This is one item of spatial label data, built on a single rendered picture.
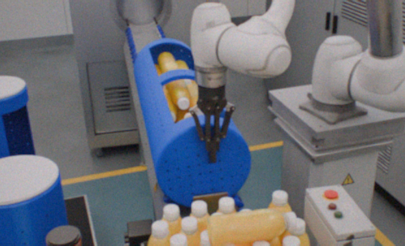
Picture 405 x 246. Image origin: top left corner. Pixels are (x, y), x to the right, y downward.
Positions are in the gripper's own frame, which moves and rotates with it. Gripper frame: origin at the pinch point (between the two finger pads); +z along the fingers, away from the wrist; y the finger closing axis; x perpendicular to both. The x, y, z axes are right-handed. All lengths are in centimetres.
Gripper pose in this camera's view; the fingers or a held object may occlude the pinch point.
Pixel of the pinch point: (212, 150)
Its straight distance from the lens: 149.3
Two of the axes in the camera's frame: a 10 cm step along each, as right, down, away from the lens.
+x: -2.0, -4.1, 8.9
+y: 9.8, -1.0, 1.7
